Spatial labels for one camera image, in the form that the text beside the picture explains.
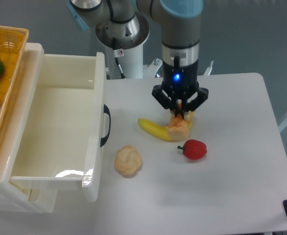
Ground black cable on pedestal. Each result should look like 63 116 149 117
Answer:
111 38 127 79

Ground yellow banana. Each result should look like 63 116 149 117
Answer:
137 118 179 142

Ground yellow woven basket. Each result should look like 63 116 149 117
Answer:
0 24 29 164

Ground white drawer cabinet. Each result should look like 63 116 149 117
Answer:
0 43 57 213

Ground black drawer handle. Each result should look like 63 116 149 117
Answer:
100 104 111 147

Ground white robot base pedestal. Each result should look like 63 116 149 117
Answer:
95 13 162 80

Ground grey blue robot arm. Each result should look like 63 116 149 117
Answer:
67 0 209 116

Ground square toasted bread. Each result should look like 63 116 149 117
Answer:
165 114 192 141

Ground white open upper drawer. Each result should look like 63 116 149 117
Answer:
11 52 106 202

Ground round bread roll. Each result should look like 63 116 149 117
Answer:
114 145 142 177

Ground orange yellow bell pepper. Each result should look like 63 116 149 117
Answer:
178 102 194 121

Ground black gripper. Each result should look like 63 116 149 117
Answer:
152 57 209 117

